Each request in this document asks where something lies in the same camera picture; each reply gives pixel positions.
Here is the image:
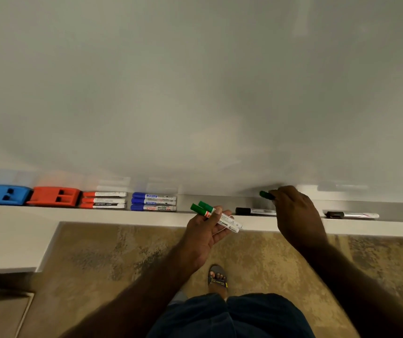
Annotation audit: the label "red whiteboard eraser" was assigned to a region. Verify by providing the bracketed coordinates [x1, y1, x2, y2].
[27, 186, 82, 208]

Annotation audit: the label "black yellow-trim sandal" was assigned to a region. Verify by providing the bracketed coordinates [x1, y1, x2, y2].
[207, 264, 229, 289]

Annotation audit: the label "white ledge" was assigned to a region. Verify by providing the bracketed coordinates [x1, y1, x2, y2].
[0, 204, 403, 276]

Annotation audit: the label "person's right foot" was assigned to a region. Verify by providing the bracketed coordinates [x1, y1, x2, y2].
[207, 264, 230, 301]

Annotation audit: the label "grey trousers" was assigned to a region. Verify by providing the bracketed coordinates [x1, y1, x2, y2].
[168, 291, 189, 307]

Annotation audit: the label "person's right forearm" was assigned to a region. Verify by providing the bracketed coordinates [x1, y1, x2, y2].
[300, 235, 403, 338]

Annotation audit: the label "black-capped markers group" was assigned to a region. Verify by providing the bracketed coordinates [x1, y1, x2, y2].
[235, 207, 277, 216]
[323, 210, 381, 220]

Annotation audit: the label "person's left forearm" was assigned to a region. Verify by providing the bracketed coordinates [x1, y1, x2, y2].
[60, 242, 206, 338]

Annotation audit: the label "person's right hand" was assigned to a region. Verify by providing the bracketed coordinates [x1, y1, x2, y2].
[268, 185, 329, 252]

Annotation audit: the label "white whiteboard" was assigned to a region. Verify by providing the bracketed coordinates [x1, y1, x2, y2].
[0, 0, 403, 205]

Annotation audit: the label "grey whiteboard tray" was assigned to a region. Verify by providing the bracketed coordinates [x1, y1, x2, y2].
[0, 186, 403, 224]

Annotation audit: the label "person's left hand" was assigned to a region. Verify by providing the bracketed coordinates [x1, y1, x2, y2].
[179, 206, 234, 273]

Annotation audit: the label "dark blue shirt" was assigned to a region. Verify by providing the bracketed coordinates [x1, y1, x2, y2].
[147, 292, 316, 338]

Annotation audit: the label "blue-capped markers group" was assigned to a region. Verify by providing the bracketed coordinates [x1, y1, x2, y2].
[132, 192, 178, 200]
[130, 204, 178, 212]
[131, 198, 178, 206]

